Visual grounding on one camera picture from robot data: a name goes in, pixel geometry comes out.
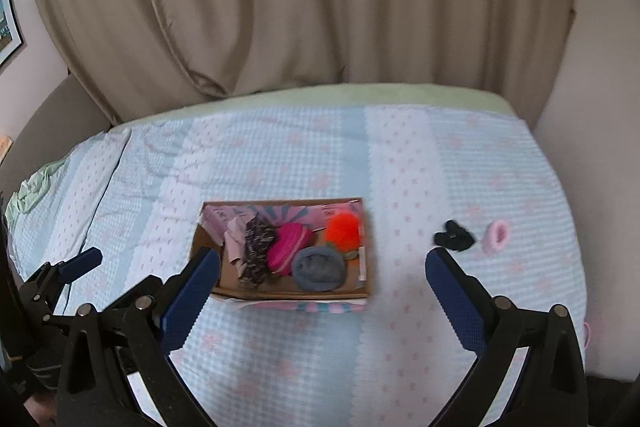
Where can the black scrunchie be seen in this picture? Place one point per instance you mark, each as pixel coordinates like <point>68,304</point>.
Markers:
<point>452,237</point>

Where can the framed wall picture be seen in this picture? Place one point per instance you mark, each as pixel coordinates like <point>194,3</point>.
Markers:
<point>7,32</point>

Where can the orange fluffy pom-pom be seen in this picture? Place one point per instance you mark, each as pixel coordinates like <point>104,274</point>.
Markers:
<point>342,229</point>

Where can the beige upholstered headboard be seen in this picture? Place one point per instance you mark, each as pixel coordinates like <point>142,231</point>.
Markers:
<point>55,122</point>

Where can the light green cloth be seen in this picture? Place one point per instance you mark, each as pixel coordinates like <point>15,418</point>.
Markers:
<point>32,192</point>

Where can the black patterned sock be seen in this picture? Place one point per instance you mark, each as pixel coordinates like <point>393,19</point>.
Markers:
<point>260,247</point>

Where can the blue pink checked blanket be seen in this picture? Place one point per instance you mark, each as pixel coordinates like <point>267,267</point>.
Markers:
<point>400,157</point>

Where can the grey-blue scrunchie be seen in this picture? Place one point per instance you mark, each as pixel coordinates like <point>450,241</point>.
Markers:
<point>317,269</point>

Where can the pale pink sock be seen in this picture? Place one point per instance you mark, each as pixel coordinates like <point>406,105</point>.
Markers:
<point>235,239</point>

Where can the pink scrunchie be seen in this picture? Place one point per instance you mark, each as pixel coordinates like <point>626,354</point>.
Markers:
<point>497,234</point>

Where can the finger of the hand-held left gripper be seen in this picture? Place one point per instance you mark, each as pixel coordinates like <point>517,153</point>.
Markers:
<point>82,261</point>
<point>131,290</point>

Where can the small orange item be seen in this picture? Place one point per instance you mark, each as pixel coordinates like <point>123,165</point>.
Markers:
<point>5,149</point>

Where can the cardboard box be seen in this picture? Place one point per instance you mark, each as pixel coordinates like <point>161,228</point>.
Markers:
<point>280,297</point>

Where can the magenta sock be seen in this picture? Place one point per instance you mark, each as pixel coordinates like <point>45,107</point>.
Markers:
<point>287,247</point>

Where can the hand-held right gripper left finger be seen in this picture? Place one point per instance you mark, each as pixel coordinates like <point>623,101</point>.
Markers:
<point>192,302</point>

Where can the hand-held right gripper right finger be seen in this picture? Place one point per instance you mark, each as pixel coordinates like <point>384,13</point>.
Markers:
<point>457,302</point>

